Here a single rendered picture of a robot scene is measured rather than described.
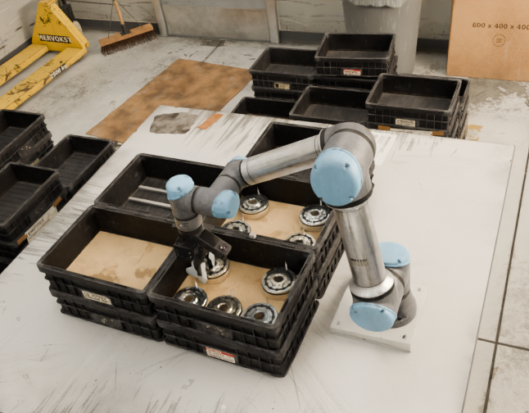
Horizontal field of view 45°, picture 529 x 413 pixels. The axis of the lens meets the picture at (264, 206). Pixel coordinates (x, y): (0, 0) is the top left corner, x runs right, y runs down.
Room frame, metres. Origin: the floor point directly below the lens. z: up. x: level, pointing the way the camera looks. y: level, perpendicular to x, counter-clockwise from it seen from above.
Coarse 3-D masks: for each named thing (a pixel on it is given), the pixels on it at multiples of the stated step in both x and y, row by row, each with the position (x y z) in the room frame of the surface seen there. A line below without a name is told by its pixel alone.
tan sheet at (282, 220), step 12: (276, 204) 1.65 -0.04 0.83; (288, 204) 1.64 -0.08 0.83; (240, 216) 1.62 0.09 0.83; (264, 216) 1.60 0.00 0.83; (276, 216) 1.59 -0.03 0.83; (288, 216) 1.58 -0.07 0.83; (252, 228) 1.55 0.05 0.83; (264, 228) 1.54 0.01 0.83; (276, 228) 1.53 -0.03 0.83; (288, 228) 1.52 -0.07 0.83; (300, 228) 1.51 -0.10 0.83
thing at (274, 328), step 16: (256, 240) 1.38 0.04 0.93; (176, 256) 1.37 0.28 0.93; (304, 272) 1.22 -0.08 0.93; (160, 304) 1.21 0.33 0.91; (176, 304) 1.18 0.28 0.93; (192, 304) 1.17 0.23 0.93; (288, 304) 1.11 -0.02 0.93; (224, 320) 1.11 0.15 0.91; (240, 320) 1.09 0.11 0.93; (256, 320) 1.08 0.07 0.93
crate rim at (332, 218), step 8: (328, 216) 1.43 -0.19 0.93; (328, 224) 1.40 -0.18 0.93; (232, 232) 1.43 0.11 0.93; (240, 232) 1.43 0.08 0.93; (328, 232) 1.38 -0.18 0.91; (272, 240) 1.37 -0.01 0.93; (280, 240) 1.36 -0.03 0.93; (320, 240) 1.33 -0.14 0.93; (312, 248) 1.31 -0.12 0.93; (320, 248) 1.32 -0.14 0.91
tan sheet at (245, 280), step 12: (240, 264) 1.39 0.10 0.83; (192, 276) 1.38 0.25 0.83; (228, 276) 1.35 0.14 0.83; (240, 276) 1.34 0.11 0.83; (252, 276) 1.33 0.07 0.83; (180, 288) 1.33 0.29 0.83; (204, 288) 1.32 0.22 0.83; (216, 288) 1.31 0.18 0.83; (228, 288) 1.30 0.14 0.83; (240, 288) 1.29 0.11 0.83; (252, 288) 1.28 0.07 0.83; (240, 300) 1.25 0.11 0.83; (252, 300) 1.24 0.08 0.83; (264, 300) 1.23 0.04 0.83
